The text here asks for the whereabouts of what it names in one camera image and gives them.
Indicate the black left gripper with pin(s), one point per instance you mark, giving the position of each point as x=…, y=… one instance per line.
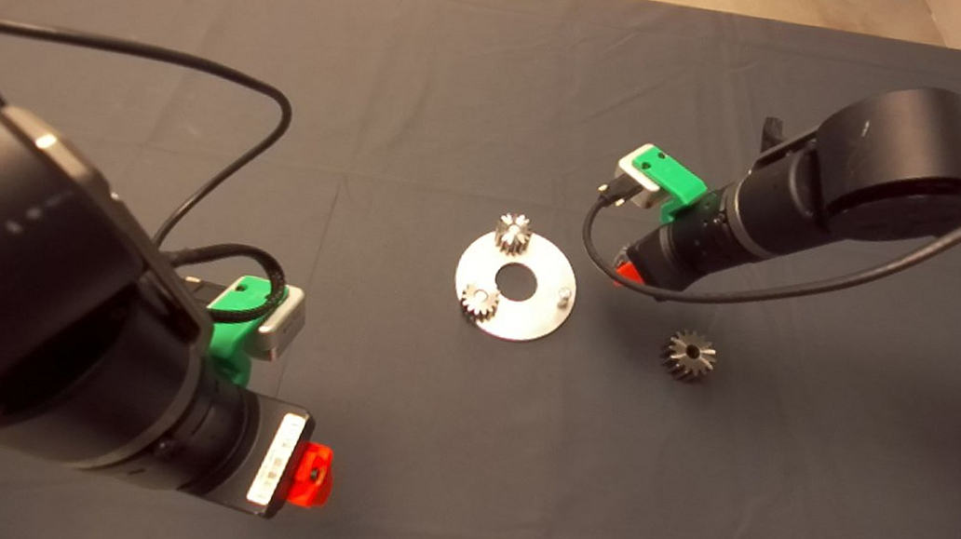
x=270, y=461

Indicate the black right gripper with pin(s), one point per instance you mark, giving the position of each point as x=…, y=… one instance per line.
x=669, y=263

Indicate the large steel gear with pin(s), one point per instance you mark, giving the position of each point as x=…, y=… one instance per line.
x=688, y=355

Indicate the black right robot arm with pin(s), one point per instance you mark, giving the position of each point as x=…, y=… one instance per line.
x=899, y=169

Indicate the small shiny steel gear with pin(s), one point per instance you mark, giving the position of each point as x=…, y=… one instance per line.
x=513, y=235
x=478, y=303

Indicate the round metal plate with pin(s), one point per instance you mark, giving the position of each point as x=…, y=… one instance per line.
x=520, y=322

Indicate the dark grey table cloth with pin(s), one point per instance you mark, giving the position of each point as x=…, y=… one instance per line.
x=471, y=71

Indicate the silver right camera box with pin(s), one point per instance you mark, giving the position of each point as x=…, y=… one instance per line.
x=633, y=188

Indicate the silver camera box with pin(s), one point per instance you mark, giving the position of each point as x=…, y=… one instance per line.
x=284, y=327
x=633, y=188

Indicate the green right camera mount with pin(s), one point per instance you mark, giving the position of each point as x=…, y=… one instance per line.
x=672, y=176

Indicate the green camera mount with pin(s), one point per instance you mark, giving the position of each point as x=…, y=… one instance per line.
x=672, y=176
x=230, y=347

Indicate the silver left camera box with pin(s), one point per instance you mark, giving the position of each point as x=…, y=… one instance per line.
x=284, y=327

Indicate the green left camera mount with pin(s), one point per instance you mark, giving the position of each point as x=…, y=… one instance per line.
x=230, y=347

